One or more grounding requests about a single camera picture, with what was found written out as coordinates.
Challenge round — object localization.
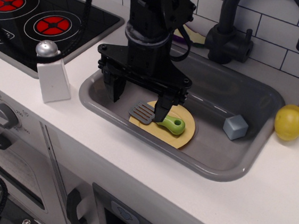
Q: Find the black toy stove top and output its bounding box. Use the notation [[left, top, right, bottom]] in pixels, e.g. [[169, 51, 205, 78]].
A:
[[0, 0, 124, 79]]

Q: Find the grey sink basin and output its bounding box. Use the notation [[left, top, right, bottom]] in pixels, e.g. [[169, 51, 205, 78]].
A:
[[79, 53, 285, 182]]

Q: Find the grey oven knob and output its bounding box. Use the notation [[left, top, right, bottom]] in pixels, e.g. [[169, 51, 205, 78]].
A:
[[0, 103, 19, 129]]

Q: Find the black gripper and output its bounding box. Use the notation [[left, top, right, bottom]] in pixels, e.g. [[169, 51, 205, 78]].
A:
[[98, 40, 192, 122]]

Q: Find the white salt shaker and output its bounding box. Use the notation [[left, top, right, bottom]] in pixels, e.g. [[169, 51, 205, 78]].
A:
[[35, 40, 71, 103]]

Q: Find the grey blue cube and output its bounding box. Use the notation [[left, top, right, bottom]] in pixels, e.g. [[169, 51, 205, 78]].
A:
[[223, 115, 248, 140]]

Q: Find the green handled grey spatula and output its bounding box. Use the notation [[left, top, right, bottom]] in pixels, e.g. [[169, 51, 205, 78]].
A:
[[128, 101, 186, 135]]

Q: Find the yellow lemon toy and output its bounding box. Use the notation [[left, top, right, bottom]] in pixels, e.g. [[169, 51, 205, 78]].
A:
[[274, 104, 299, 142]]

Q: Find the dark grey cabinet handle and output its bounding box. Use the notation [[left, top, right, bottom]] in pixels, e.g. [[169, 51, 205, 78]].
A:
[[66, 189, 88, 224]]

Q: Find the yellow plate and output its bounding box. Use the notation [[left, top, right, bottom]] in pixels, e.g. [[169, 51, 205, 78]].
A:
[[129, 101, 196, 148]]

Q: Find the dark grey faucet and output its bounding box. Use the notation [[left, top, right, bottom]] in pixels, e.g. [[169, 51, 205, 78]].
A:
[[205, 0, 299, 64]]

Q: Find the grey dishwasher control panel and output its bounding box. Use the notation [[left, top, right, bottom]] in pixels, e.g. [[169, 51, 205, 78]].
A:
[[92, 183, 152, 224]]

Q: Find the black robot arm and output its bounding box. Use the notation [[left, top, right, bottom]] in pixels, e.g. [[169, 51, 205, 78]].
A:
[[98, 0, 196, 122]]

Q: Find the purple eggplant slice toy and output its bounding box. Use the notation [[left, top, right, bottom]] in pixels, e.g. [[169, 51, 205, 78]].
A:
[[173, 25, 205, 48]]

